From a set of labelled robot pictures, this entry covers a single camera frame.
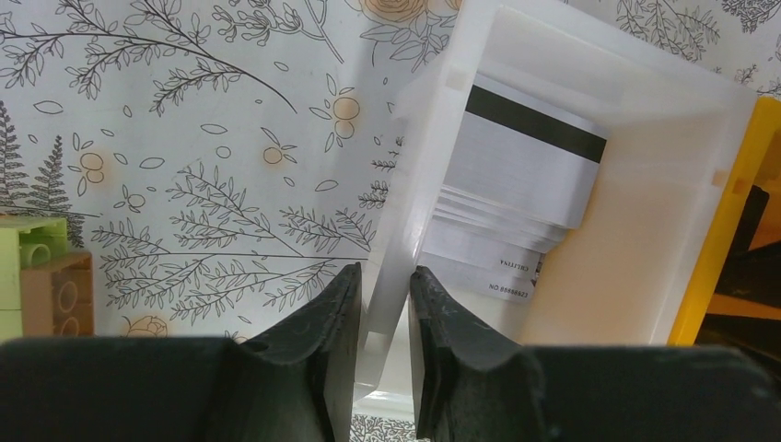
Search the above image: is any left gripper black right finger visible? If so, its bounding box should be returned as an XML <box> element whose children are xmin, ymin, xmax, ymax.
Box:
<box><xmin>409</xmin><ymin>266</ymin><xmax>780</xmax><ymax>441</ymax></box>

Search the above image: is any yellow double storage bin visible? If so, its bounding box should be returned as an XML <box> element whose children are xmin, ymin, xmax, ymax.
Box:
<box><xmin>668</xmin><ymin>97</ymin><xmax>780</xmax><ymax>345</ymax></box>

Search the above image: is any floral table mat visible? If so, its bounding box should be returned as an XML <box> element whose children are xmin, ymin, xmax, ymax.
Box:
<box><xmin>0</xmin><ymin>0</ymin><xmax>781</xmax><ymax>442</ymax></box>

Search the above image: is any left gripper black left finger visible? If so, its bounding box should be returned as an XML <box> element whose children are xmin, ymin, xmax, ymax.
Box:
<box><xmin>1</xmin><ymin>263</ymin><xmax>362</xmax><ymax>441</ymax></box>

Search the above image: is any white magnetic stripe card stack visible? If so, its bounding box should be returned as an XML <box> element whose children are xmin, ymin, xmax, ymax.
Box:
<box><xmin>419</xmin><ymin>75</ymin><xmax>610</xmax><ymax>302</ymax></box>

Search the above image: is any white storage bin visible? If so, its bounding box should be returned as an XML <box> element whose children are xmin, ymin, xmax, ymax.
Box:
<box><xmin>354</xmin><ymin>1</ymin><xmax>780</xmax><ymax>420</ymax></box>

